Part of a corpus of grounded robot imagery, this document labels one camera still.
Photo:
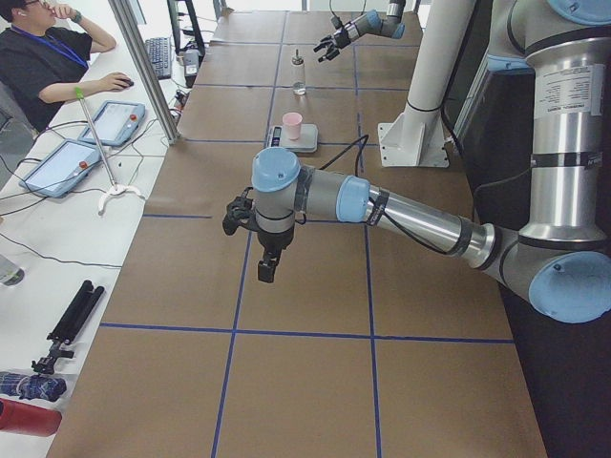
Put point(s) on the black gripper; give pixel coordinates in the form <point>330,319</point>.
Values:
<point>274,239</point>
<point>341,38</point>

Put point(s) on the clear glass sauce bottle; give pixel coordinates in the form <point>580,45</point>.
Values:
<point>298,74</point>

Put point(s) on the pink paper cup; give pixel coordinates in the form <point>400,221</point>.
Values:
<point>292,125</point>

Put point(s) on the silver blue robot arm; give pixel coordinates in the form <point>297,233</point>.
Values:
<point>368,22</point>
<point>534,225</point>

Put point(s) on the silver digital kitchen scale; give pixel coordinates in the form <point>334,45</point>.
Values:
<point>306,143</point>

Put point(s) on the person's right hand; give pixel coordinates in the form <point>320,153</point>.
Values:
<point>112,79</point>

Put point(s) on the person's left hand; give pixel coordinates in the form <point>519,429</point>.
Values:
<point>63,11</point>

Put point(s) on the black box with label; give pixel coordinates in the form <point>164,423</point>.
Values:
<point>191,66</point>

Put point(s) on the orange black connector strip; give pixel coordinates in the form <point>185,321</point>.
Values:
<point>179,101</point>

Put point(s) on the metal rod white claw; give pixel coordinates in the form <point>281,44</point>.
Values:
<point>115,189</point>

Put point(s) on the black computer keyboard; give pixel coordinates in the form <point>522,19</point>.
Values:
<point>159,55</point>

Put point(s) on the black folded tripod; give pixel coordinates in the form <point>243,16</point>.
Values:
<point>69,326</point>

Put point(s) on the far blue teach pendant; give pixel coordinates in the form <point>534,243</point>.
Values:
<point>116,121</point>

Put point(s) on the blue teach pendant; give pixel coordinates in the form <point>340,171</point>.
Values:
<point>61,170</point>
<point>116,121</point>

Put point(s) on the near blue teach pendant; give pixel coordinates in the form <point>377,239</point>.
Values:
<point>61,170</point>

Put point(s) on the clear grey drinking bottle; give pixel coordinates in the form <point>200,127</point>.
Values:
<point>11,273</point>

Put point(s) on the blue folded umbrella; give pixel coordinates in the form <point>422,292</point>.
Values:
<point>32,387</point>

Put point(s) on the red water bottle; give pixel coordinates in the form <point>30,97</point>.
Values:
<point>20,418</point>

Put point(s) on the person in black shirt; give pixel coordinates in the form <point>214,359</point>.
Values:
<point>44,58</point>

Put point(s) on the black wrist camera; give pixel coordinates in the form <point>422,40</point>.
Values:
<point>240,213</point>

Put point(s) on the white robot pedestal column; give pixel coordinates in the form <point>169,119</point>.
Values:
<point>416,138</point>

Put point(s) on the aluminium frame post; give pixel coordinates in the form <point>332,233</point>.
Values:
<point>130,32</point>

